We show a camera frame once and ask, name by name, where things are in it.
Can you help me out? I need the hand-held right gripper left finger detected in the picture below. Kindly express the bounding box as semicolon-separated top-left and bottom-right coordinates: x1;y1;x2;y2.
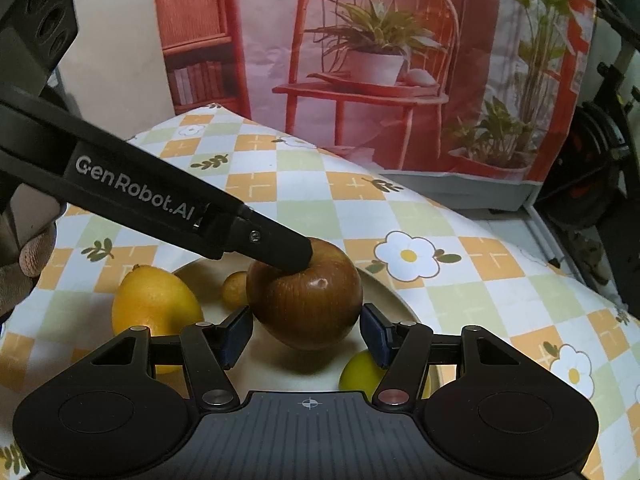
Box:
87;305;254;411

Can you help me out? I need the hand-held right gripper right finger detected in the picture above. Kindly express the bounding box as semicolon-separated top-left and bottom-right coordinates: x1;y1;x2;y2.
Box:
360;303;523;407

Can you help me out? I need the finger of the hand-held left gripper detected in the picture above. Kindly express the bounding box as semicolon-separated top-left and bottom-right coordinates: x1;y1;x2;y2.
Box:
222;206;314;275

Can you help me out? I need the small green apple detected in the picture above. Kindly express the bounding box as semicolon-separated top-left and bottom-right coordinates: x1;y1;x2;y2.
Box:
339;349;433;402

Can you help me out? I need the small brown kiwi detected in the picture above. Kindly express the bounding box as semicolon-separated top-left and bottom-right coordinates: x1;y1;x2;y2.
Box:
221;271;249;309

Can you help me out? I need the beige round plate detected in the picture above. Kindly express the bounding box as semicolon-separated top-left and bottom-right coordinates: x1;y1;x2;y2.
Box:
170;255;443;397

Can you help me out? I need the dull red apple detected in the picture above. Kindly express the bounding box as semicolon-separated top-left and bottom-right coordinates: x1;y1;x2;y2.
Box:
246;237;364;351

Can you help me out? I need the yellow lemon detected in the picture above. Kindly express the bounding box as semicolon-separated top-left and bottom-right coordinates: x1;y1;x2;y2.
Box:
111;264;205;375

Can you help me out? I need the person's left hand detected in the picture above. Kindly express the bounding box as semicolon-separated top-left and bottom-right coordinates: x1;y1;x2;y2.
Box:
0;180;60;323

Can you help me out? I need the printed red backdrop cloth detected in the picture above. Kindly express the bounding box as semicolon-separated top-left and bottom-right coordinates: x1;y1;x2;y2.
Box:
150;0;598;211

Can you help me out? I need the black exercise bike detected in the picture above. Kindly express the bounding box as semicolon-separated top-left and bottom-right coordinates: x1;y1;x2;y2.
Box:
540;0;640;311

